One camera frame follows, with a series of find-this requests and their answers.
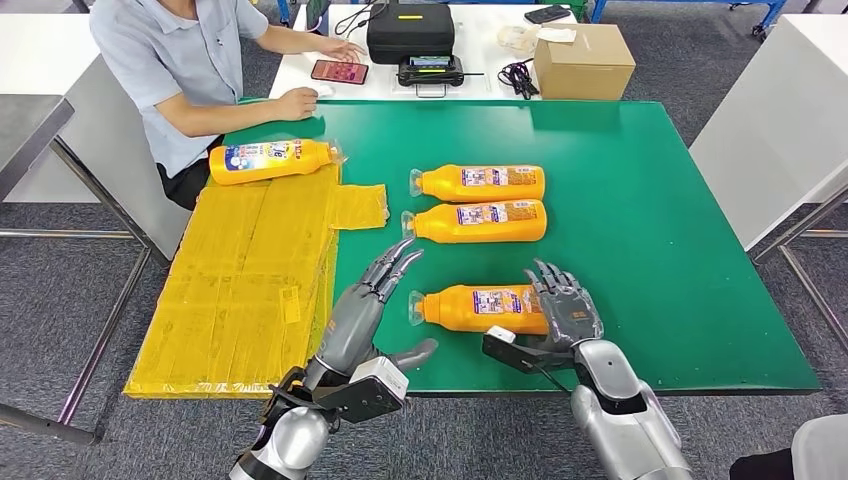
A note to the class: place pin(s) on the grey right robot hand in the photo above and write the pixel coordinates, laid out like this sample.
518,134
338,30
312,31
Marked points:
573,314

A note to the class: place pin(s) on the person's left hand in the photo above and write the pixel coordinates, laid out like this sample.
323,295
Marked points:
343,51

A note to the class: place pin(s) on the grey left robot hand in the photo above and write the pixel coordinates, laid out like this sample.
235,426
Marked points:
348,331

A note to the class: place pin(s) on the person's right hand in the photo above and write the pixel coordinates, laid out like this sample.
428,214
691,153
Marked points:
298,104

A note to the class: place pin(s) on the smartphone with reddish screen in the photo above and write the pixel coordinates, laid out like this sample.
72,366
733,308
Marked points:
339,71

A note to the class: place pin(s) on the small white object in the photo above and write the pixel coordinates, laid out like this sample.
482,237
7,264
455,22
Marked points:
323,91

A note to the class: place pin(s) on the orange detergent bottle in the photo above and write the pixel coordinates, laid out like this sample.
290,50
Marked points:
444,184
437,225
305,159
450,310

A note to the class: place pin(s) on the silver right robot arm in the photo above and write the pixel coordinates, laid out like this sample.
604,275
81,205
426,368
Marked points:
623,411

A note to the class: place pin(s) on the black tablet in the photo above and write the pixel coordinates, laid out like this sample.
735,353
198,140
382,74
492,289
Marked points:
316,14

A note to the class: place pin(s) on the black carrying case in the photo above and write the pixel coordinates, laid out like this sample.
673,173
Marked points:
409,36

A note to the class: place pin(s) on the black handheld controller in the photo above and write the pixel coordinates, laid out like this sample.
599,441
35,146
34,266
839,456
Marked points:
429,73

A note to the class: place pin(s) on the yellow taped cardboard sheet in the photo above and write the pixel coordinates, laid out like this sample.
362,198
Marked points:
232,298

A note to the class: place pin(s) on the person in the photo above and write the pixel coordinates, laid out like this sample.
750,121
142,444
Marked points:
172,66
825,450

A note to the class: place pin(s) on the white desk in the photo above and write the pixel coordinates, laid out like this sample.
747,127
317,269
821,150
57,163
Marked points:
480,43

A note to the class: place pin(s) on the clear plastic bag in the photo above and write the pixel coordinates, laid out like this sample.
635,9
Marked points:
515,38

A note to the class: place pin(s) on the black smartphone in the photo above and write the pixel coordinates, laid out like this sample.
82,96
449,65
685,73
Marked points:
546,14

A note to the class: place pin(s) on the white paper sheet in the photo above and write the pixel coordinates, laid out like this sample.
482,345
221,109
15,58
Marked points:
555,36

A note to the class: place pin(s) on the brown cardboard box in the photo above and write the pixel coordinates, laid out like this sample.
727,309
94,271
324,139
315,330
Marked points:
583,68

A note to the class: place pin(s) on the white table with metal legs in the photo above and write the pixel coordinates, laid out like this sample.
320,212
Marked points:
762,119

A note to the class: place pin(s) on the grey steel table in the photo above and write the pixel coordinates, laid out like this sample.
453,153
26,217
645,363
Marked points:
26,126

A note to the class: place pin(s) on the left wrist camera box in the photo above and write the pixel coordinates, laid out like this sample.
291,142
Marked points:
371,394

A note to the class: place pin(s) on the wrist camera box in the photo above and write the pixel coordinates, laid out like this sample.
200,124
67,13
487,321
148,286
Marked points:
513,354
371,394

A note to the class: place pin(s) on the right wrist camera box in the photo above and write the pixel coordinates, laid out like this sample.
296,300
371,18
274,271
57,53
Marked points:
513,354

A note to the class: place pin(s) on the blue metal cart frame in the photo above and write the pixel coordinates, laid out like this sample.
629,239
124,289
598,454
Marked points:
597,6

